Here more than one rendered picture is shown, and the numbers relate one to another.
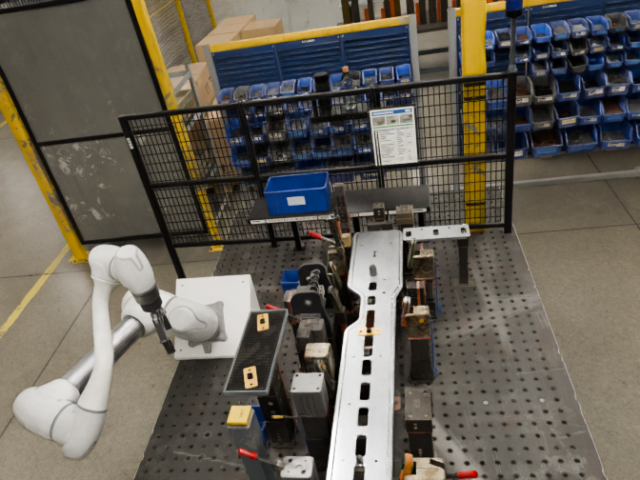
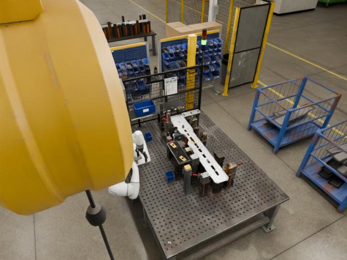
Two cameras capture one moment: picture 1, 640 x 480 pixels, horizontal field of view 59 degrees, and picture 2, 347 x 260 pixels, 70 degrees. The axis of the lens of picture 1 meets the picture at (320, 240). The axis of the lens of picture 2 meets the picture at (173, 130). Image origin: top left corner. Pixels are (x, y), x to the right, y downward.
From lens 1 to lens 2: 174 cm
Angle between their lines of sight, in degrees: 30
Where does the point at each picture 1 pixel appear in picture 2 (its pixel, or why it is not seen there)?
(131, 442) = not seen: hidden behind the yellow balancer
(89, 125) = not seen: hidden behind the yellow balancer
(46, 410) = (123, 187)
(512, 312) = (213, 131)
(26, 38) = not seen: outside the picture
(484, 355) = (213, 143)
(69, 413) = (130, 185)
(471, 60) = (192, 62)
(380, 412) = (211, 159)
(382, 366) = (203, 149)
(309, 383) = (195, 156)
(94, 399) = (137, 178)
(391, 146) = (170, 88)
